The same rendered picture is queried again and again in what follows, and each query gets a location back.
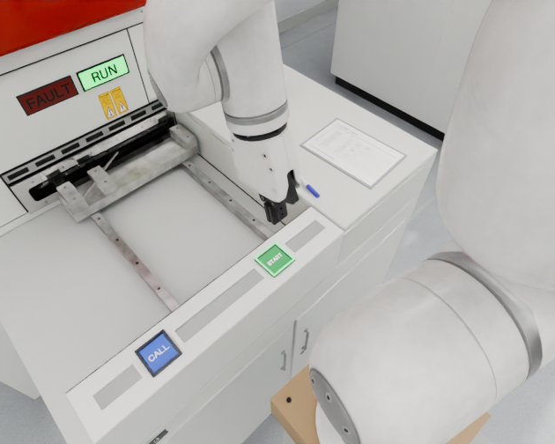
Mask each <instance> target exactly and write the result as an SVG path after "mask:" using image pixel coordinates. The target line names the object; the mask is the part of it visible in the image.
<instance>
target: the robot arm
mask: <svg viewBox="0 0 555 444"><path fill-rule="evenodd" d="M143 30H144V53H145V59H146V65H147V72H148V75H149V78H150V83H151V85H152V88H153V91H154V92H155V94H156V97H157V99H158V100H159V101H160V102H161V104H162V105H163V106H164V107H165V108H167V109H168V110H170V111H172V112H175V113H180V114H184V113H188V112H193V111H197V110H199V109H201V108H204V107H208V106H210V105H212V104H215V103H217V102H220V101H221V105H222V108H223V112H224V115H225V119H226V125H227V128H228V129H229V130H230V140H231V147H232V153H233V161H234V165H235V169H236V173H237V176H238V178H239V180H240V181H241V182H242V183H243V184H245V185H246V186H248V187H249V188H251V189H252V190H254V191H256V192H257V193H258V194H259V197H260V198H261V200H262V201H263V202H265V203H264V204H263V205H264V209H265V213H266V218H267V221H269V222H271V224H273V225H275V224H277V223H278V222H279V221H281V220H282V219H283V218H285V217H286V216H287V214H288V213H287V209H286V203H288V204H295V203H297V202H298V201H299V197H298V194H297V191H296V189H299V188H300V167H299V162H298V158H297V153H296V150H295V146H294V142H293V140H292V135H291V132H290V130H289V127H287V126H286V125H287V121H288V119H289V116H290V113H289V107H288V99H287V94H286V87H285V75H284V68H283V62H282V55H281V48H280V42H279V35H278V23H277V16H276V10H275V3H274V0H147V1H146V5H145V8H144V23H143ZM436 196H437V203H438V209H439V214H440V218H441V220H442V222H443V224H444V226H445V228H446V230H447V231H448V233H449V235H450V236H451V237H452V240H451V241H450V242H448V243H447V244H446V245H445V246H444V247H443V248H442V249H440V250H439V251H438V252H436V253H435V254H433V255H431V256H429V257H428V258H426V259H425V260H424V261H422V262H420V263H418V264H416V265H414V266H413V267H411V268H409V269H408V270H406V271H404V272H403V273H401V274H399V275H398V276H396V277H393V278H392V279H390V280H389V281H388V282H386V283H384V284H382V285H380V286H378V287H377V288H375V289H373V290H372V291H371V292H368V293H367V294H365V295H363V296H362V297H360V298H359V299H357V300H355V301H353V302H352V303H351V304H350V305H348V306H347V307H345V308H344V309H343V310H341V311H340V312H339V313H337V314H336V315H335V316H334V317H333V318H331V319H330V320H329V321H328V322H327V323H326V325H325V326H324V327H323V328H322V330H321V331H320V332H319V334H318V336H317V338H316V339H315V341H314V344H313V347H312V349H311V352H310V357H309V376H310V381H311V384H312V388H313V393H314V396H315V398H316V399H317V400H318V402H317V406H316V411H315V425H316V431H317V436H318V439H319V442H320V444H446V443H447V442H449V441H450V440H451V439H453V438H454V437H455V436H456V435H457V434H458V433H460V432H461V431H462V430H464V429H465V428H466V427H467V426H469V425H470V424H472V423H473V422H474V421H475V420H477V419H478V418H479V417H481V416H482V415H483V414H485V413H486V412H487V411H488V410H490V409H491V408H492V407H493V406H494V405H495V404H496V403H498V402H499V401H501V400H502V399H503V398H504V397H506V396H507V395H508V394H510V393H511V392H512V391H514V390H515V389H516V388H518V387H519V386H520V385H521V384H523V383H524V382H525V381H526V380H527V379H529V378H530V377H531V376H532V375H534V374H535V373H536V372H538V371H539V370H540V369H542V368H543V367H544V366H546V365H547V364H548V363H549V362H551V361H552V360H553V359H555V0H492V1H491V2H490V4H489V6H488V8H487V10H486V12H485V15H484V17H483V19H482V21H481V24H480V26H479V28H478V30H477V33H476V36H475V39H474V41H473V44H472V46H471V49H470V53H469V56H468V59H467V62H466V64H465V68H464V71H463V74H462V79H461V82H460V84H459V87H458V90H457V94H456V96H455V102H454V105H453V107H452V111H451V114H450V117H449V120H448V126H447V129H446V133H445V136H444V140H443V144H442V147H441V152H440V163H439V168H438V174H437V182H436Z"/></svg>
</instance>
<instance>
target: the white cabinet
mask: <svg viewBox="0 0 555 444"><path fill-rule="evenodd" d="M419 195H420V192H419V193H418V194H417V195H416V196H414V197H413V198H412V199H411V200H410V201H409V202H408V203H407V204H406V205H405V206H404V207H403V208H402V209H401V210H400V211H398V212H397V213H396V214H395V215H394V216H393V217H392V218H390V219H389V220H388V221H387V222H386V223H385V224H384V225H383V226H381V227H380V228H379V229H378V230H377V231H376V232H375V233H373V234H372V235H371V236H370V237H369V238H368V239H367V240H366V241H364V242H363V243H362V244H361V245H360V246H359V247H358V248H356V249H355V250H354V251H353V252H352V253H351V254H350V255H349V256H347V257H346V258H345V259H344V260H343V261H342V262H341V263H340V264H338V266H337V268H336V269H335V270H334V271H333V272H332V273H331V274H329V275H328V276H327V277H326V278H325V279H324V280H323V281H322V282H321V283H320V284H319V285H318V286H316V287H315V289H314V290H312V291H311V292H310V293H309V294H308V295H307V296H306V297H305V298H303V299H302V300H301V301H300V302H299V303H298V304H297V305H295V306H294V307H293V308H292V309H291V310H290V311H289V312H288V313H286V314H285V315H284V316H283V317H282V318H281V319H280V320H279V321H277V322H276V323H275V324H274V325H273V326H272V327H271V328H270V329H268V330H267V331H266V332H265V333H264V334H263V335H262V336H261V337H259V338H258V339H257V340H256V341H255V342H254V343H253V344H251V345H250V346H249V347H248V348H247V349H246V350H245V351H244V352H243V353H242V354H241V355H240V356H239V357H238V358H237V359H235V360H234V361H233V362H232V363H231V364H230V365H229V366H228V367H226V368H225V369H224V370H223V371H222V372H221V373H220V374H219V375H217V376H216V377H215V378H214V379H213V380H212V381H211V382H210V383H208V384H207V385H206V386H205V387H204V388H203V389H202V390H201V391H199V392H198V393H197V394H196V395H195V396H194V397H193V398H192V399H190V400H189V401H188V402H187V403H186V404H185V405H184V406H183V407H181V408H180V409H179V410H178V411H177V412H176V413H175V414H174V415H173V416H172V417H171V418H170V419H169V420H168V421H167V422H165V423H164V424H163V425H162V426H161V427H160V428H159V429H158V430H156V431H155V432H154V433H153V434H152V435H151V436H150V437H149V438H147V439H146V440H145V441H144V442H143V443H142V444H241V443H242V442H243V441H244V440H245V439H246V438H247V437H248V436H249V435H250V434H251V433H252V432H253V431H254V430H255V429H256V428H257V427H258V426H259V425H260V424H261V423H262V422H263V421H264V420H265V419H266V418H267V417H268V416H269V415H270V414H271V411H270V399H271V398H272V397H273V396H274V395H275V394H276V393H277V392H278V391H279V390H280V389H281V388H282V387H283V386H284V385H285V384H286V383H287V382H289V381H290V380H291V379H292V378H293V377H294V376H295V375H296V374H297V373H299V372H300V371H301V370H302V369H303V368H304V367H305V366H306V365H307V364H309V357H310V352H311V349H312V347H313V344H314V341H315V339H316V338H317V336H318V334H319V332H320V331H321V330H322V328H323V327H324V326H325V325H326V323H327V322H328V321H329V320H330V319H331V318H333V317H334V316H335V315H336V314H337V313H339V312H340V311H341V310H343V309H344V308H345V307H347V306H348V305H350V304H351V303H352V302H353V301H355V300H357V299H359V298H360V297H362V296H363V295H365V294H367V293H368V292H371V291H372V290H373V289H375V288H377V287H378V286H380V285H381V284H382V282H383V280H384V278H385V276H386V274H387V271H388V269H389V265H390V264H391V261H392V259H393V257H394V254H395V252H396V249H397V247H398V245H399V242H400V240H401V239H402V236H403V233H404V230H405V228H406V226H407V224H408V222H409V219H410V217H411V214H412V212H413V210H414V207H415V205H416V203H417V200H418V198H419Z"/></svg>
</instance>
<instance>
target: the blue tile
mask: <svg viewBox="0 0 555 444"><path fill-rule="evenodd" d="M139 353H140V355H141V356H142V358H143V359H144V361H145V362H146V363H147V365H148V366H149V367H150V369H151V370H152V371H153V372H154V373H155V372H156V371H157V370H159V369H160V368H161V367H162V366H164V365H165V364H166V363H167V362H168V361H169V360H170V359H171V358H173V357H174V356H175V355H176V354H177V353H178V352H177V351H176V350H175V348H174V347H173V346H172V345H171V344H170V342H169V341H168V340H167V338H166V337H165V336H164V335H163V334H161V335H160V336H159V337H157V338H156V339H155V340H153V341H152V342H151V343H150V344H148V345H147V346H145V348H144V349H143V350H141V351H140V352H139Z"/></svg>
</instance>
